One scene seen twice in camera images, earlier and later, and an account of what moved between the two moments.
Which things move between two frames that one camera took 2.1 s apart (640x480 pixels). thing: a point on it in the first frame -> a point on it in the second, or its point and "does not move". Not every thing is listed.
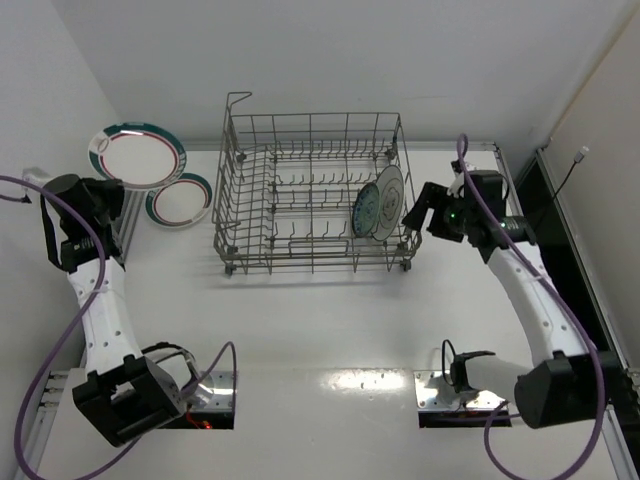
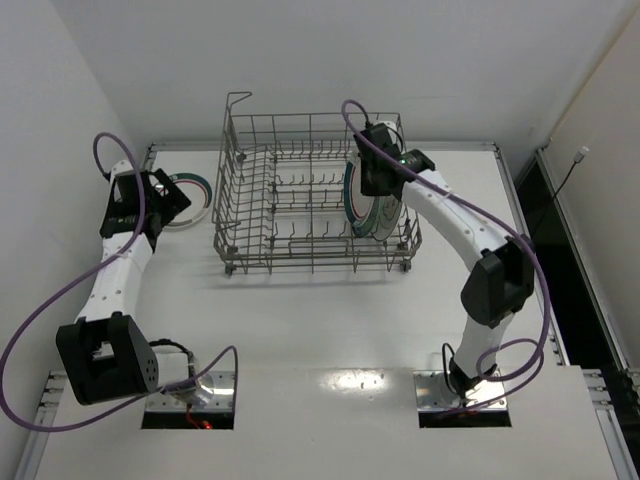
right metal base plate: (434, 394) does not move
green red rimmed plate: (180, 203) does not move
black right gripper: (437, 212) -> (373, 182)
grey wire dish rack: (314, 193) does not move
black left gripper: (80, 255) -> (167, 201)
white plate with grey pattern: (391, 193) does not move
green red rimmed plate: (139, 154) -> (360, 209)
